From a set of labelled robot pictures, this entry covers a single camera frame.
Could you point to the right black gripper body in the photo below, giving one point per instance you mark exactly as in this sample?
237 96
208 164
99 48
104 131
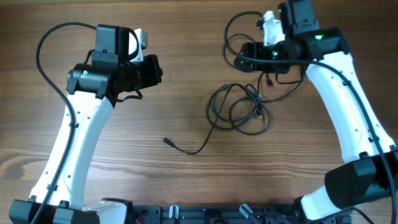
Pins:
259 50

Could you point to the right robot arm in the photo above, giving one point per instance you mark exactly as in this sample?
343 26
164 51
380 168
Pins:
293 36

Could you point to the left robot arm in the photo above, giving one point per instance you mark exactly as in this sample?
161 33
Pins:
115 65

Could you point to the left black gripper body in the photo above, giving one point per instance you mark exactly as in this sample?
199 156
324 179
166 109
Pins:
143 73

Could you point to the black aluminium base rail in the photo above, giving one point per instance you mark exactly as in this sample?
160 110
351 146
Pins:
278 214

